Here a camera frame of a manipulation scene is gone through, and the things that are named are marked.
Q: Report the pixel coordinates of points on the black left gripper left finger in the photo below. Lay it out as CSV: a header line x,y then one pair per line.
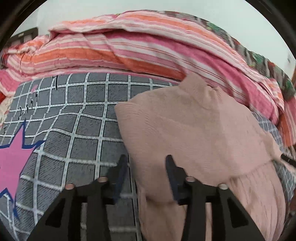
x,y
62,219

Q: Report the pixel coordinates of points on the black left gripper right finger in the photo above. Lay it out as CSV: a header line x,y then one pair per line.
x,y
230,220

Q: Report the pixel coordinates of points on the dark wooden headboard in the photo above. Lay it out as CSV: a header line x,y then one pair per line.
x,y
22,37

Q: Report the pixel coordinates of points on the floral white bed sheet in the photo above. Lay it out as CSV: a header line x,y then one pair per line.
x,y
4,108

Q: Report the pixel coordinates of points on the grey checked bed sheet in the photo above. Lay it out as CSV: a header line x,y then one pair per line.
x,y
74,117

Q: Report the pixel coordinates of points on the pink knit sweater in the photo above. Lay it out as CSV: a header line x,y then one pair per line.
x,y
215,139

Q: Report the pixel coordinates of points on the red pillow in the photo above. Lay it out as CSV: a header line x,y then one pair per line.
x,y
2,97

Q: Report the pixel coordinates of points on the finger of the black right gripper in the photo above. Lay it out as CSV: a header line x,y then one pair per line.
x,y
290,161

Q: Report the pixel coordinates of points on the pink striped quilt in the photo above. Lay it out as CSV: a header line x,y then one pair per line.
x,y
160,43

